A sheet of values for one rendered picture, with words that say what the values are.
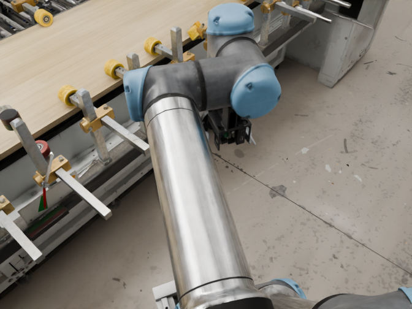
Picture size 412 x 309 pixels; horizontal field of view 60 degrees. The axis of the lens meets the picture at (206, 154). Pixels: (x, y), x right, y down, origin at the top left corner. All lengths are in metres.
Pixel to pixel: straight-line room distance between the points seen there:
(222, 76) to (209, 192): 0.19
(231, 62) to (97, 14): 1.84
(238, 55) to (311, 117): 2.43
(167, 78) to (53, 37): 1.71
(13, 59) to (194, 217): 1.80
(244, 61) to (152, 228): 1.81
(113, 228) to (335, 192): 1.44
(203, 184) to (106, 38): 1.74
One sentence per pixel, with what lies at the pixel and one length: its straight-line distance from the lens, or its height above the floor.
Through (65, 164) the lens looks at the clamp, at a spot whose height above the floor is 0.86.
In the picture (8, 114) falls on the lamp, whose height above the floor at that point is 1.14.
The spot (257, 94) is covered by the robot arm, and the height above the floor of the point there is 1.63.
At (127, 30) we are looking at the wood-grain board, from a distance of 2.11.
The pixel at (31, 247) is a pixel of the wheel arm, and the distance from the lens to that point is 1.34.
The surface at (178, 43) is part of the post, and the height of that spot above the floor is 1.07.
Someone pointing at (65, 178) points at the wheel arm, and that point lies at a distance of 1.46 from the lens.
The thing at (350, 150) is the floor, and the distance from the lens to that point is 2.79.
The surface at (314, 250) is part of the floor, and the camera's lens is 2.25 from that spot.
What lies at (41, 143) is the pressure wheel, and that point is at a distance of 1.55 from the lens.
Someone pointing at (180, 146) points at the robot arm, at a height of 1.64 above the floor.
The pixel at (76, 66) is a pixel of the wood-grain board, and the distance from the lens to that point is 1.90.
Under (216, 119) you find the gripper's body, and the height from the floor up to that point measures 1.46.
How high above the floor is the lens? 1.95
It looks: 50 degrees down
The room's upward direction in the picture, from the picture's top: straight up
